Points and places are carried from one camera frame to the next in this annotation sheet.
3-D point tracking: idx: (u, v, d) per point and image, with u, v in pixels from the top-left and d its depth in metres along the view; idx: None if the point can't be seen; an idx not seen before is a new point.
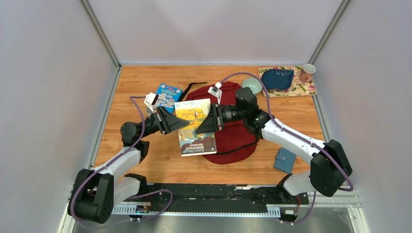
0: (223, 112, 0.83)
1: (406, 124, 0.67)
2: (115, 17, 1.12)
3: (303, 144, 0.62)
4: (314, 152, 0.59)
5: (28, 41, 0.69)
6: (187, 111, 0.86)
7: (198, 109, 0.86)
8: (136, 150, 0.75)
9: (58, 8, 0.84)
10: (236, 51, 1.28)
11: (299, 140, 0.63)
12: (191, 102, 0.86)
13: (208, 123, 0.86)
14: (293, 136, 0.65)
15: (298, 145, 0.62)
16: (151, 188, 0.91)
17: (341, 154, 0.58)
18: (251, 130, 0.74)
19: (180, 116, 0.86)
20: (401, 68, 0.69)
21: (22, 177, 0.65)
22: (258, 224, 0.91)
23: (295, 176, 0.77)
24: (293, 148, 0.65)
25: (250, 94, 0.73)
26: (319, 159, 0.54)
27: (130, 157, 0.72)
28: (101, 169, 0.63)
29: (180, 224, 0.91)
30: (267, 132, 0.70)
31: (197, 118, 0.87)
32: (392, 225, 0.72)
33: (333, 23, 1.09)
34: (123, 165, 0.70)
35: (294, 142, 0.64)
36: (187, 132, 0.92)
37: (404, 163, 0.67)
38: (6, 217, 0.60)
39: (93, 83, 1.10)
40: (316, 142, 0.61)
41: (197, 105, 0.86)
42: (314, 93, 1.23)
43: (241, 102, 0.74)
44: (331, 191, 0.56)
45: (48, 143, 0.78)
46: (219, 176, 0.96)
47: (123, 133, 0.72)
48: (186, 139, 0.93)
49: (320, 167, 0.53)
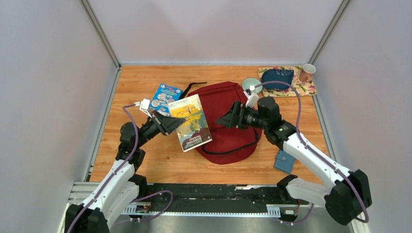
0: (245, 114, 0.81)
1: (406, 124, 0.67)
2: (115, 18, 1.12)
3: (327, 168, 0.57)
4: (337, 179, 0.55)
5: (28, 41, 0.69)
6: (181, 109, 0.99)
7: (191, 106, 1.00)
8: (129, 165, 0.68)
9: (58, 8, 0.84)
10: (236, 51, 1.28)
11: (322, 162, 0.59)
12: (182, 101, 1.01)
13: (228, 120, 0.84)
14: (316, 156, 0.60)
15: (320, 168, 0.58)
16: (152, 188, 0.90)
17: (367, 186, 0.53)
18: (272, 140, 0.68)
19: (176, 115, 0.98)
20: (401, 68, 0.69)
21: (21, 177, 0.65)
22: (258, 224, 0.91)
23: (303, 185, 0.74)
24: (314, 169, 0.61)
25: (273, 103, 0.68)
26: (342, 189, 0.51)
27: (122, 176, 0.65)
28: (89, 204, 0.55)
29: (180, 224, 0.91)
30: (289, 146, 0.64)
31: (191, 113, 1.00)
32: (392, 224, 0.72)
33: (333, 23, 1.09)
34: (116, 187, 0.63)
35: (317, 163, 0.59)
36: (184, 128, 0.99)
37: (404, 163, 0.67)
38: (6, 217, 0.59)
39: (93, 83, 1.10)
40: (340, 169, 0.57)
41: (189, 102, 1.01)
42: (314, 93, 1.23)
43: (262, 109, 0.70)
44: (346, 219, 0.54)
45: (49, 143, 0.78)
46: (219, 176, 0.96)
47: (123, 136, 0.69)
48: (185, 135, 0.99)
49: (341, 195, 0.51)
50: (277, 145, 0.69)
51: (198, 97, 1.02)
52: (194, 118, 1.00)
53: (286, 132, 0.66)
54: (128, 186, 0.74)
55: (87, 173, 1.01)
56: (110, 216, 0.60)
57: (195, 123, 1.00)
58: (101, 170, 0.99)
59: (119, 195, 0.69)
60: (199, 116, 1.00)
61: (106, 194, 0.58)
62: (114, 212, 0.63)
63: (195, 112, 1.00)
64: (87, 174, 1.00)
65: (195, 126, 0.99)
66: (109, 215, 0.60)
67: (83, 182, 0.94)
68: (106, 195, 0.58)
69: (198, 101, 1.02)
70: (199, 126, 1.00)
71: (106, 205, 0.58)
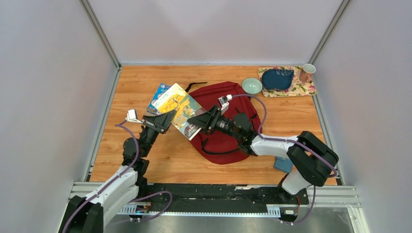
0: (218, 120, 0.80)
1: (406, 124, 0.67)
2: (115, 18, 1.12)
3: (280, 142, 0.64)
4: (289, 146, 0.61)
5: (28, 41, 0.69)
6: (168, 103, 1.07)
7: (175, 96, 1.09)
8: (132, 172, 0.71)
9: (58, 8, 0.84)
10: (236, 51, 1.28)
11: (277, 141, 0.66)
12: (165, 95, 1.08)
13: (204, 121, 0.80)
14: (270, 140, 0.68)
15: (277, 146, 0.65)
16: (152, 188, 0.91)
17: (318, 142, 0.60)
18: (245, 151, 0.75)
19: (166, 108, 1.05)
20: (402, 69, 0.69)
21: (22, 178, 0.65)
22: (258, 224, 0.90)
23: (291, 174, 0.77)
24: (274, 151, 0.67)
25: (247, 122, 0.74)
26: (295, 150, 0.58)
27: (126, 179, 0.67)
28: (91, 197, 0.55)
29: (180, 224, 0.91)
30: (257, 146, 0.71)
31: (178, 102, 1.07)
32: (392, 224, 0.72)
33: (333, 23, 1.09)
34: (118, 188, 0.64)
35: (274, 145, 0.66)
36: (180, 119, 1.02)
37: (404, 164, 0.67)
38: (6, 217, 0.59)
39: (93, 83, 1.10)
40: (291, 138, 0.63)
41: (172, 95, 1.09)
42: (314, 93, 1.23)
43: (237, 127, 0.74)
44: (321, 181, 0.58)
45: (48, 144, 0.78)
46: (219, 176, 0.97)
47: (126, 151, 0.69)
48: (183, 124, 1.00)
49: (296, 158, 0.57)
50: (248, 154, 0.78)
51: (178, 87, 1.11)
52: (183, 106, 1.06)
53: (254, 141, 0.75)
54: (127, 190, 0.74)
55: (87, 173, 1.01)
56: (106, 216, 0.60)
57: (186, 109, 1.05)
58: (101, 170, 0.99)
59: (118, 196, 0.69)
60: (188, 102, 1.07)
61: (108, 193, 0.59)
62: (111, 213, 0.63)
63: (181, 99, 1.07)
64: (87, 174, 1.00)
65: (188, 112, 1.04)
66: (106, 214, 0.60)
67: (83, 182, 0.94)
68: (108, 193, 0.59)
69: (180, 89, 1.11)
70: (192, 110, 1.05)
71: (106, 204, 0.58)
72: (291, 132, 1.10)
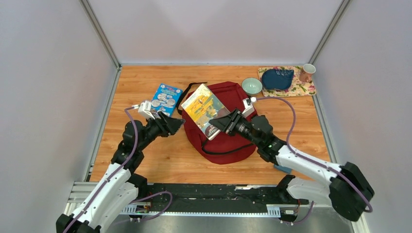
0: (238, 122, 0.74)
1: (406, 124, 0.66)
2: (115, 18, 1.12)
3: (319, 168, 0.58)
4: (331, 175, 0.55)
5: (28, 41, 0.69)
6: (194, 104, 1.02)
7: (200, 96, 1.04)
8: (123, 171, 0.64)
9: (58, 8, 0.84)
10: (236, 51, 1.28)
11: (314, 164, 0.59)
12: (191, 96, 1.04)
13: (223, 123, 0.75)
14: (308, 161, 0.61)
15: (314, 171, 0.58)
16: (152, 188, 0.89)
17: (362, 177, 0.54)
18: (265, 157, 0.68)
19: (191, 110, 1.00)
20: (401, 69, 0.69)
21: (22, 178, 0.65)
22: (258, 223, 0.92)
23: (305, 183, 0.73)
24: (306, 172, 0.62)
25: (267, 125, 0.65)
26: (339, 184, 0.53)
27: (116, 183, 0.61)
28: (78, 216, 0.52)
29: (180, 224, 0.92)
30: (282, 159, 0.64)
31: (202, 102, 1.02)
32: (392, 225, 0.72)
33: (333, 23, 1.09)
34: (109, 195, 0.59)
35: (311, 168, 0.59)
36: (203, 120, 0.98)
37: (404, 163, 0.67)
38: (6, 217, 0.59)
39: (93, 83, 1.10)
40: (332, 166, 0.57)
41: (197, 95, 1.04)
42: (314, 93, 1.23)
43: (255, 130, 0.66)
44: (356, 215, 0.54)
45: (49, 144, 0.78)
46: (219, 176, 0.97)
47: (126, 132, 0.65)
48: (205, 124, 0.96)
49: (338, 191, 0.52)
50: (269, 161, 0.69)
51: (203, 87, 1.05)
52: (207, 106, 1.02)
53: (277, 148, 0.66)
54: (126, 188, 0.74)
55: (87, 173, 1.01)
56: (103, 223, 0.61)
57: (210, 110, 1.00)
58: (101, 170, 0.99)
59: (117, 197, 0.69)
60: (211, 102, 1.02)
61: (97, 205, 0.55)
62: (110, 217, 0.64)
63: (206, 100, 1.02)
64: (87, 174, 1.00)
65: (211, 113, 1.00)
66: (103, 220, 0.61)
67: (83, 182, 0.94)
68: (96, 206, 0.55)
69: (206, 89, 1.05)
70: (215, 111, 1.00)
71: (96, 217, 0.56)
72: (291, 132, 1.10)
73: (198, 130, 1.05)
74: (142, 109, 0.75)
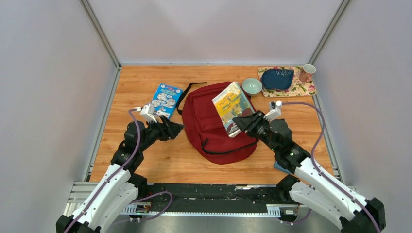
0: (259, 124, 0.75)
1: (407, 123, 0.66)
2: (115, 18, 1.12)
3: (344, 196, 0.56)
4: (354, 208, 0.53)
5: (28, 40, 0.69)
6: (223, 100, 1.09)
7: (230, 94, 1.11)
8: (123, 172, 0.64)
9: (58, 8, 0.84)
10: (236, 51, 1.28)
11: (337, 190, 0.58)
12: (222, 93, 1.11)
13: (245, 123, 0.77)
14: (332, 184, 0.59)
15: (337, 197, 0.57)
16: (152, 188, 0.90)
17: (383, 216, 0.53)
18: (284, 164, 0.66)
19: (219, 106, 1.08)
20: (401, 69, 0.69)
21: (22, 178, 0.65)
22: (258, 223, 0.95)
23: (311, 194, 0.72)
24: (325, 193, 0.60)
25: (287, 129, 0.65)
26: (363, 221, 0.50)
27: (116, 183, 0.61)
28: (78, 217, 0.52)
29: (180, 224, 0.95)
30: (303, 173, 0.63)
31: (231, 99, 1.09)
32: (393, 225, 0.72)
33: (333, 23, 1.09)
34: (109, 195, 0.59)
35: (334, 192, 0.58)
36: (228, 116, 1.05)
37: (404, 163, 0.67)
38: (6, 217, 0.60)
39: (93, 83, 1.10)
40: (357, 198, 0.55)
41: (227, 92, 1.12)
42: (314, 93, 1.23)
43: (273, 134, 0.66)
44: None
45: (49, 143, 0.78)
46: (219, 176, 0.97)
47: (128, 131, 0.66)
48: (229, 121, 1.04)
49: (361, 227, 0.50)
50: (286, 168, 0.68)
51: (235, 85, 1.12)
52: (234, 104, 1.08)
53: (298, 158, 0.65)
54: (126, 189, 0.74)
55: (87, 173, 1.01)
56: (103, 223, 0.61)
57: (235, 108, 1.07)
58: (101, 169, 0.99)
59: (117, 198, 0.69)
60: (238, 101, 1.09)
61: (97, 206, 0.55)
62: (110, 217, 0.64)
63: (234, 97, 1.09)
64: (87, 174, 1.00)
65: (237, 111, 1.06)
66: (103, 221, 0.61)
67: (83, 182, 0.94)
68: (96, 207, 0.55)
69: (236, 87, 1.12)
70: (240, 109, 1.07)
71: (97, 217, 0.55)
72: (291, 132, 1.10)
73: (198, 130, 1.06)
74: (144, 112, 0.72)
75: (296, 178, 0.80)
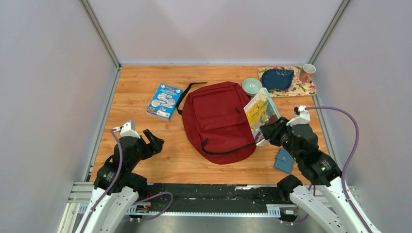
0: (283, 131, 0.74)
1: (406, 123, 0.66)
2: (115, 18, 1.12)
3: (363, 228, 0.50)
4: None
5: (28, 41, 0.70)
6: (253, 108, 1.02)
7: (259, 101, 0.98)
8: (108, 196, 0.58)
9: (58, 8, 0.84)
10: (236, 51, 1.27)
11: (358, 220, 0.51)
12: (253, 99, 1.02)
13: (269, 130, 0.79)
14: (354, 212, 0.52)
15: (355, 228, 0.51)
16: (152, 188, 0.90)
17: None
18: (310, 175, 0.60)
19: (250, 114, 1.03)
20: (401, 68, 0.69)
21: (22, 178, 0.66)
22: (258, 224, 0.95)
23: (314, 203, 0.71)
24: (344, 219, 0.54)
25: (309, 132, 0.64)
26: None
27: (103, 209, 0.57)
28: None
29: (180, 224, 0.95)
30: (329, 192, 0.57)
31: (260, 107, 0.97)
32: (392, 224, 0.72)
33: (333, 22, 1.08)
34: (98, 223, 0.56)
35: (353, 220, 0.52)
36: (257, 124, 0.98)
37: (404, 163, 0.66)
38: (6, 218, 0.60)
39: (93, 83, 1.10)
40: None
41: (256, 99, 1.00)
42: (314, 93, 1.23)
43: (297, 140, 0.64)
44: None
45: (49, 143, 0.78)
46: (219, 176, 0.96)
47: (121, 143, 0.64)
48: (257, 129, 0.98)
49: None
50: (312, 180, 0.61)
51: (264, 90, 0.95)
52: (262, 111, 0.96)
53: (328, 174, 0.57)
54: (126, 194, 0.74)
55: (87, 173, 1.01)
56: None
57: (264, 115, 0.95)
58: None
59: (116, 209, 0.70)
60: (266, 108, 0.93)
61: None
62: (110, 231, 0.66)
63: (262, 105, 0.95)
64: (87, 174, 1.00)
65: (264, 118, 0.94)
66: None
67: (83, 182, 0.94)
68: None
69: (264, 93, 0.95)
70: (267, 116, 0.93)
71: None
72: None
73: (198, 130, 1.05)
74: (126, 129, 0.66)
75: (298, 182, 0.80)
